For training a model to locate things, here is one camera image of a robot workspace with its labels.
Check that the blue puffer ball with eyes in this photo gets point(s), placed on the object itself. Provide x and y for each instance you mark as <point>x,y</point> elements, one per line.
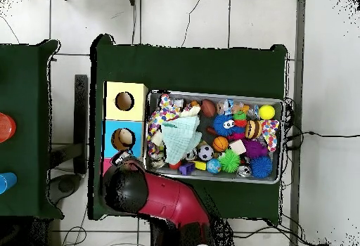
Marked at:
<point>222,126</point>

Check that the dark green table cloth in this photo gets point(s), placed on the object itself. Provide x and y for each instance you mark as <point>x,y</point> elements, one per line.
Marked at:
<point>182,69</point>
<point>22,158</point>

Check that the green puffer ball with eyes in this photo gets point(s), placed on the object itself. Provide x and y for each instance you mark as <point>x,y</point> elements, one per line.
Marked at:
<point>229,160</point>

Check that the orange plastic cup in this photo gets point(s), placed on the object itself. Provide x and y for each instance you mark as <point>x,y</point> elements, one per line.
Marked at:
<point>7,128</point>

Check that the small orange basketball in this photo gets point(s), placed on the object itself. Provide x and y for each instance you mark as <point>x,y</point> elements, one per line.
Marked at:
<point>220,144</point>

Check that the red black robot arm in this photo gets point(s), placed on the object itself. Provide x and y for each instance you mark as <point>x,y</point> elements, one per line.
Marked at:
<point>168,198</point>

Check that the shallow mesh bin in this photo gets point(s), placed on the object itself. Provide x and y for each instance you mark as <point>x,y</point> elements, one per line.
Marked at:
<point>213,177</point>

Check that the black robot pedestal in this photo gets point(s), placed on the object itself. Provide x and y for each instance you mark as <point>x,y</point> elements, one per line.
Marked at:
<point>163,234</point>

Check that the small soccer ball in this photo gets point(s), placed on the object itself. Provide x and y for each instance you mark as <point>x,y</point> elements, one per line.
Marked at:
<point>205,152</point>

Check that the mint knitted cloth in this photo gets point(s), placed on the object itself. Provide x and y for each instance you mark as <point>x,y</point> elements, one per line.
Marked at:
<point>180,136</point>

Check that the blue plastic cup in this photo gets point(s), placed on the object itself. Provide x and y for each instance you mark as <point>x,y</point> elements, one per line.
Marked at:
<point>8,181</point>

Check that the polka dot cloth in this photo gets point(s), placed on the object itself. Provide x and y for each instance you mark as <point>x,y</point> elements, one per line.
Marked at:
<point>163,111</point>

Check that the wooden box with three holes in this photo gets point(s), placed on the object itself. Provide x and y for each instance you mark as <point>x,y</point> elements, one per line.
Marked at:
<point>123,108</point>

